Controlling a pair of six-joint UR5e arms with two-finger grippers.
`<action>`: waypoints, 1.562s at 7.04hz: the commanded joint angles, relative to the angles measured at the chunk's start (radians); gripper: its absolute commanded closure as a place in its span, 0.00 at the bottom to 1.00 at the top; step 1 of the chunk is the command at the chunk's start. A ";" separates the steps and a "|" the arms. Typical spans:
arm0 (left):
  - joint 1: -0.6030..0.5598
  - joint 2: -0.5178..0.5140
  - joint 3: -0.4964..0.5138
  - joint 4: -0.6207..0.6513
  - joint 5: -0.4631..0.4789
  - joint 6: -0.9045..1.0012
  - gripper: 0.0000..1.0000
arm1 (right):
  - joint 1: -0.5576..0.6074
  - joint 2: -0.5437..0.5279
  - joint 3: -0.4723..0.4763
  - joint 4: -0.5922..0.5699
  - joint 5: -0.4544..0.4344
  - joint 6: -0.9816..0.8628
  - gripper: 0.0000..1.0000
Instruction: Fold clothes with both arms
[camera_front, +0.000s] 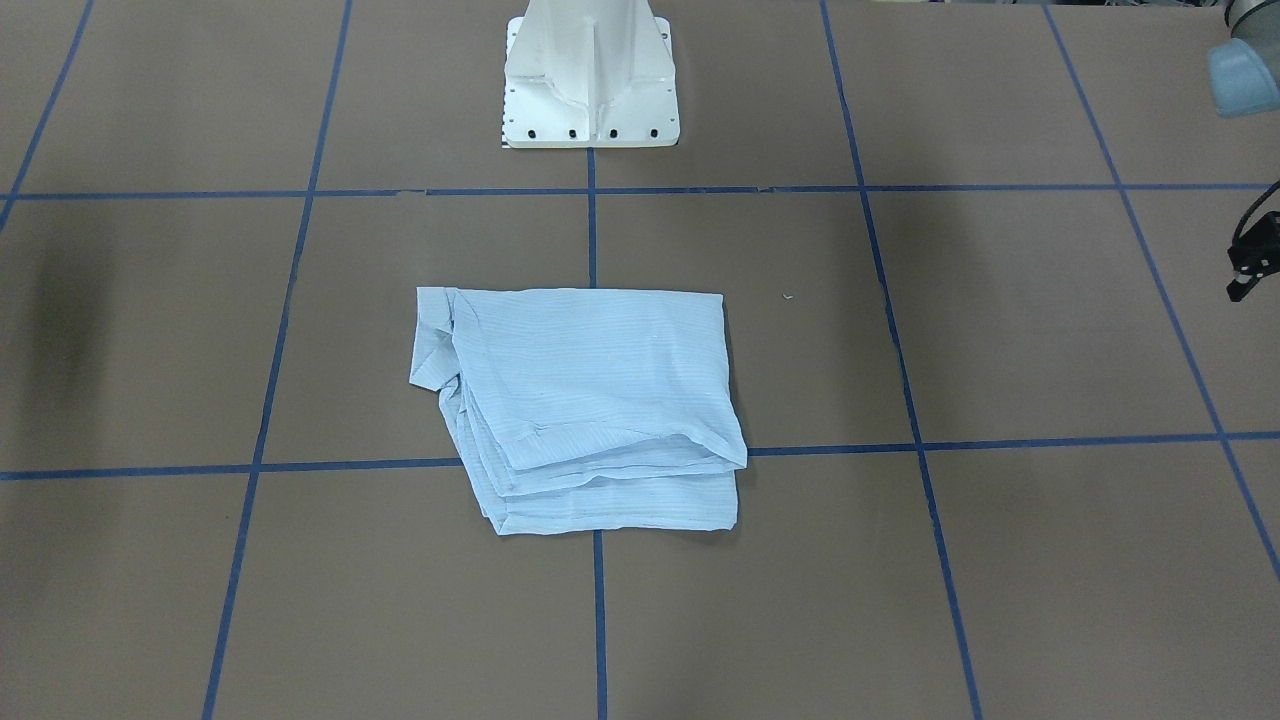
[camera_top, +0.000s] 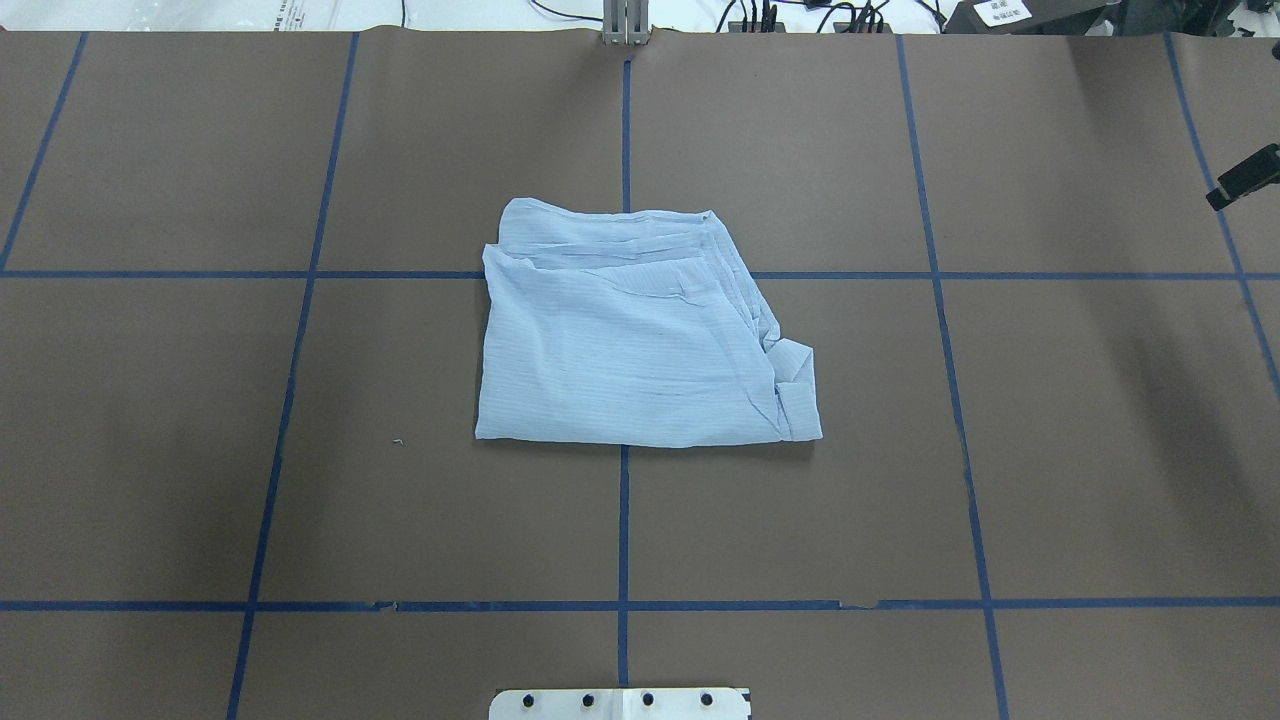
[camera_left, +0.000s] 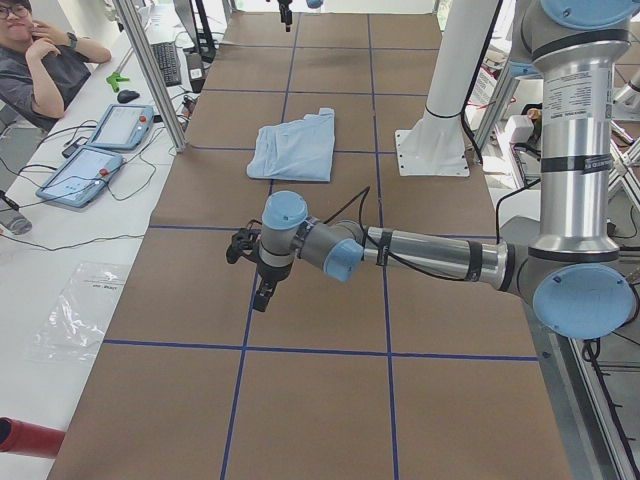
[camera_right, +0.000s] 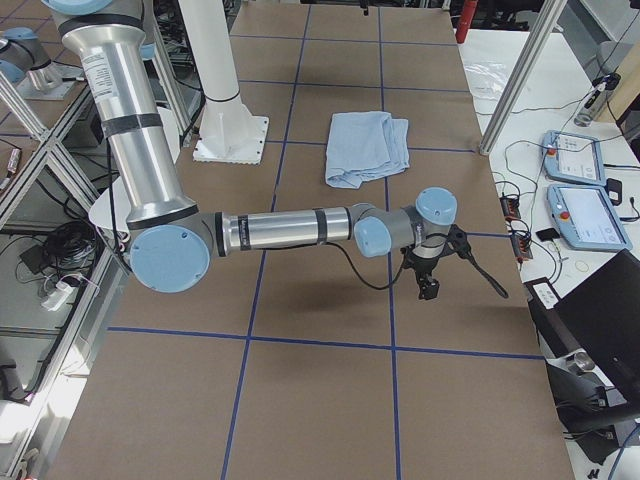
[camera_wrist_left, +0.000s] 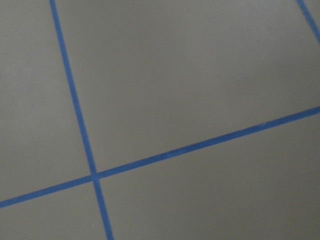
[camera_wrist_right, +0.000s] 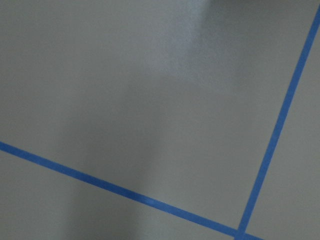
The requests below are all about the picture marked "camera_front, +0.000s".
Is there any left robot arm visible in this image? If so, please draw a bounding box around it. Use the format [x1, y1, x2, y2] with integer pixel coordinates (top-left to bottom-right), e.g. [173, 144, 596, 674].
[1207, 1, 1279, 304]

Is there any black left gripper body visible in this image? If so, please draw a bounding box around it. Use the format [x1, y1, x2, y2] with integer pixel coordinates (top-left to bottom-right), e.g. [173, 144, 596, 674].
[1228, 211, 1279, 283]

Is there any light blue button shirt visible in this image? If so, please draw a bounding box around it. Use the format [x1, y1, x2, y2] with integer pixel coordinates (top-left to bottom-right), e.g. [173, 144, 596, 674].
[410, 286, 748, 536]

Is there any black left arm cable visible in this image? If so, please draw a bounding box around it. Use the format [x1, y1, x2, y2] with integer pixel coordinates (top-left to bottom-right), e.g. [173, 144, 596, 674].
[1233, 181, 1280, 251]

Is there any white camera stand base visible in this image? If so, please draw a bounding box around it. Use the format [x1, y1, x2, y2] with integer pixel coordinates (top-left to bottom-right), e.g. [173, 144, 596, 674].
[500, 1, 681, 149]

